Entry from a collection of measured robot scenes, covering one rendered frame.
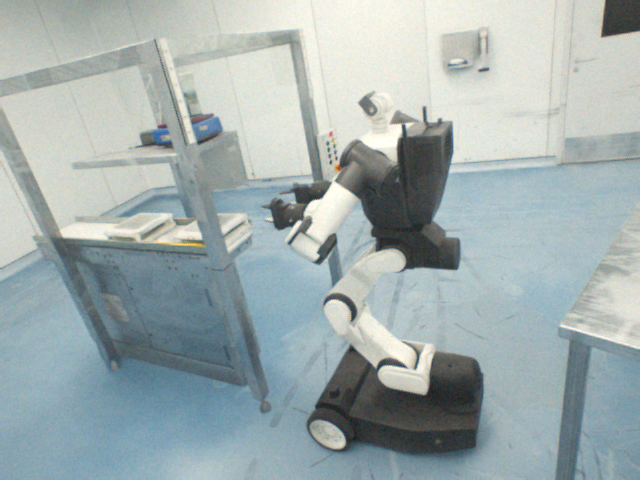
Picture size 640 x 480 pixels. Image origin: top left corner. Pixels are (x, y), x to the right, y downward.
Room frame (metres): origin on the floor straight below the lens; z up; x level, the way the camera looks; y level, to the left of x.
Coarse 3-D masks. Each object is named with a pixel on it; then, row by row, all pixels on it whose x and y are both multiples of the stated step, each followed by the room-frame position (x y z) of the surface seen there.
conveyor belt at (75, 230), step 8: (72, 224) 2.43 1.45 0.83; (80, 224) 2.39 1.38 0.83; (88, 224) 2.36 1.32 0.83; (96, 224) 2.33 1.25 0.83; (104, 224) 2.30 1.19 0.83; (112, 224) 2.27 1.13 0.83; (64, 232) 2.29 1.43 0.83; (72, 232) 2.26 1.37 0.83; (80, 232) 2.23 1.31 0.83; (88, 232) 2.20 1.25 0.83; (96, 232) 2.17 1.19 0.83; (168, 232) 1.94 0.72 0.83; (248, 232) 1.77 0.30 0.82; (152, 240) 1.88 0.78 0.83; (160, 240) 1.85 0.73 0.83; (168, 240) 1.83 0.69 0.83; (232, 240) 1.68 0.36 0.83; (240, 240) 1.71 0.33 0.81; (144, 248) 1.80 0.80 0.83; (232, 248) 1.65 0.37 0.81
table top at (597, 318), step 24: (624, 240) 1.04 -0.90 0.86; (600, 264) 0.94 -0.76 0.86; (624, 264) 0.92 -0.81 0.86; (600, 288) 0.84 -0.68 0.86; (624, 288) 0.82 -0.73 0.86; (576, 312) 0.77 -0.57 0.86; (600, 312) 0.75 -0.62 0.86; (624, 312) 0.74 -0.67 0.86; (576, 336) 0.71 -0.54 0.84; (600, 336) 0.68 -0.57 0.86; (624, 336) 0.66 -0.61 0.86
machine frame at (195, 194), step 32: (64, 64) 1.71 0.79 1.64; (96, 64) 1.62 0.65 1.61; (128, 64) 1.54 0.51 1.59; (160, 64) 1.47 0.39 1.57; (0, 96) 2.03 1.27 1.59; (160, 96) 1.49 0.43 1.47; (0, 128) 2.03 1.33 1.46; (192, 160) 1.48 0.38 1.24; (32, 192) 2.03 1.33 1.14; (192, 192) 1.49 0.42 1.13; (64, 256) 2.04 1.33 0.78; (224, 256) 1.50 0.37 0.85; (224, 288) 1.48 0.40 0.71; (96, 320) 2.05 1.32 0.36; (256, 352) 1.51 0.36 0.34; (256, 384) 1.48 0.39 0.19
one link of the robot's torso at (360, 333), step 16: (336, 304) 1.36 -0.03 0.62; (336, 320) 1.36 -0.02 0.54; (368, 320) 1.41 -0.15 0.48; (352, 336) 1.35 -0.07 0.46; (368, 336) 1.35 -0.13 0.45; (384, 336) 1.37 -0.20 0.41; (368, 352) 1.35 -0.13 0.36; (384, 352) 1.32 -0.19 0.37; (400, 352) 1.33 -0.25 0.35; (416, 352) 1.37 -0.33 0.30
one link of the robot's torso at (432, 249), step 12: (372, 228) 1.31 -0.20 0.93; (384, 228) 1.29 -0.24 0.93; (396, 228) 1.26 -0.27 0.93; (408, 228) 1.25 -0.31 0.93; (420, 228) 1.24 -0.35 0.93; (432, 228) 1.26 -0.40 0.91; (408, 240) 1.23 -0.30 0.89; (420, 240) 1.21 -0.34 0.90; (432, 240) 1.20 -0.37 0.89; (444, 240) 1.22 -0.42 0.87; (456, 240) 1.21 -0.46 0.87; (420, 252) 1.21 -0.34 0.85; (432, 252) 1.19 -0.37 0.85; (444, 252) 1.19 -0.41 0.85; (456, 252) 1.18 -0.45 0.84; (420, 264) 1.23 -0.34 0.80; (432, 264) 1.21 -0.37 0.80; (444, 264) 1.19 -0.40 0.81; (456, 264) 1.18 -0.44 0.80
